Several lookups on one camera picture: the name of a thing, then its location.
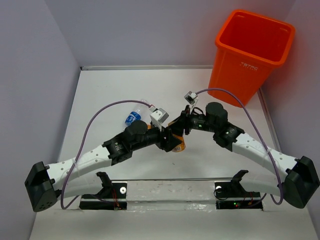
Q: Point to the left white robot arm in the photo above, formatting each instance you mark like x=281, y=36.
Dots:
x=46, y=184

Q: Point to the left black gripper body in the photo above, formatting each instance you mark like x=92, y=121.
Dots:
x=154, y=136

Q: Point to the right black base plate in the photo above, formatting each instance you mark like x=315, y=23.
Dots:
x=232, y=197

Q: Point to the blue-label bottle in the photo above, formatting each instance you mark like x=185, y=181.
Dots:
x=139, y=112

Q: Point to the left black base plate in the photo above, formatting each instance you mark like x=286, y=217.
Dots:
x=113, y=199

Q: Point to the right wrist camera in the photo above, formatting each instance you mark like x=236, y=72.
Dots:
x=192, y=99

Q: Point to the orange juice bottle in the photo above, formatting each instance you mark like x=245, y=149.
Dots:
x=181, y=147

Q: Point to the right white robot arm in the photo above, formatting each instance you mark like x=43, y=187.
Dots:
x=294, y=179

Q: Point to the orange plastic bin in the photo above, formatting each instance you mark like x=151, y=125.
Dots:
x=250, y=46

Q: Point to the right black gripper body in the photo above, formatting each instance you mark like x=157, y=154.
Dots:
x=196, y=121

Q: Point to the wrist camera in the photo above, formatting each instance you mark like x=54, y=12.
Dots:
x=192, y=99
x=158, y=117

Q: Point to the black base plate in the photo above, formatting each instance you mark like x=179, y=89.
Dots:
x=232, y=197
x=113, y=199

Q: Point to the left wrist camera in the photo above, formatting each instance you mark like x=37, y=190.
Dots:
x=158, y=117

